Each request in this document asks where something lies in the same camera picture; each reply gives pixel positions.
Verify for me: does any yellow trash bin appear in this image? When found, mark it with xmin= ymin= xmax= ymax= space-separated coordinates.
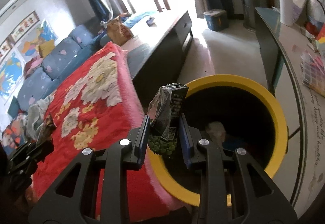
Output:
xmin=146 ymin=74 xmax=288 ymax=207

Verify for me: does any orange patterned cushion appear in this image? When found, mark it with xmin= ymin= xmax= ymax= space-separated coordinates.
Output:
xmin=1 ymin=123 xmax=28 ymax=156

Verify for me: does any blue patterned sofa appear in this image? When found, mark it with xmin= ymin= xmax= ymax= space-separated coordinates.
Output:
xmin=8 ymin=11 xmax=163 ymax=118

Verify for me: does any framed calligraphy picture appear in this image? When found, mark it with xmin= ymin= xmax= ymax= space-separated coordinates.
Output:
xmin=10 ymin=11 xmax=40 ymax=43
xmin=0 ymin=38 xmax=13 ymax=58

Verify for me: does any country map poster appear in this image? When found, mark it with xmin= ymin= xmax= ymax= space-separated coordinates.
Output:
xmin=15 ymin=20 xmax=55 ymax=57

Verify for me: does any white paper towel roll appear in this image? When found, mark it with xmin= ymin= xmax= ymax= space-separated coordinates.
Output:
xmin=279 ymin=0 xmax=296 ymax=25

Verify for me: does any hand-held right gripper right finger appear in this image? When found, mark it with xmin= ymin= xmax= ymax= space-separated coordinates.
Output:
xmin=178 ymin=114 xmax=297 ymax=224

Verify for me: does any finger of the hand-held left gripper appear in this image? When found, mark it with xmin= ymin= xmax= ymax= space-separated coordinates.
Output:
xmin=24 ymin=138 xmax=55 ymax=164

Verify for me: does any colourful plastic organiser box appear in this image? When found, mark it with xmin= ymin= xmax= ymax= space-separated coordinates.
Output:
xmin=301 ymin=50 xmax=325 ymax=90

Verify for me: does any world map poster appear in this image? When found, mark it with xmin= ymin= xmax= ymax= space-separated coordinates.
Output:
xmin=0 ymin=55 xmax=27 ymax=103

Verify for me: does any blue storage box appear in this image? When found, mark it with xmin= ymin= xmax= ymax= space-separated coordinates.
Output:
xmin=203 ymin=9 xmax=228 ymax=32

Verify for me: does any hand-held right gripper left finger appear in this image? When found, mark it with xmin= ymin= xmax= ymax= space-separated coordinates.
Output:
xmin=28 ymin=114 xmax=151 ymax=224

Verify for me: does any black handled basket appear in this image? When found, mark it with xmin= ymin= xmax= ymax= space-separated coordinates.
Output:
xmin=303 ymin=0 xmax=325 ymax=37

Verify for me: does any green pea snack packet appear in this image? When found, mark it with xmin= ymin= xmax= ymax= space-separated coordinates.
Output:
xmin=148 ymin=83 xmax=190 ymax=160

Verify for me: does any pile of red clothes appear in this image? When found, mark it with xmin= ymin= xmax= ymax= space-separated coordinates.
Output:
xmin=24 ymin=57 xmax=43 ymax=79

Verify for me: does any red floral blanket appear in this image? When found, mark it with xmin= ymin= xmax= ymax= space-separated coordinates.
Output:
xmin=25 ymin=42 xmax=183 ymax=224

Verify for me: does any brown paper bag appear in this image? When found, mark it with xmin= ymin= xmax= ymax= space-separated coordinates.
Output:
xmin=107 ymin=16 xmax=134 ymax=45

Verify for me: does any glass top television cabinet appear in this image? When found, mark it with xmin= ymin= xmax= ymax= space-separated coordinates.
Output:
xmin=255 ymin=6 xmax=325 ymax=214

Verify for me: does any dark coffee table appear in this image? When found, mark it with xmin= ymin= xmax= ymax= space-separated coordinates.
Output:
xmin=120 ymin=10 xmax=194 ymax=108

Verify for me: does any yellow pillow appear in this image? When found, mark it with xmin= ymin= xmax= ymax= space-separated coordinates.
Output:
xmin=38 ymin=39 xmax=55 ymax=58

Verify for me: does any white plastic bag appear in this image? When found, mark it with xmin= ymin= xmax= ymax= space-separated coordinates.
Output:
xmin=204 ymin=121 xmax=228 ymax=146

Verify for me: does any light green crumpled cloth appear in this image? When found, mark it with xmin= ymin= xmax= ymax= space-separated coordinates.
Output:
xmin=25 ymin=92 xmax=55 ymax=141

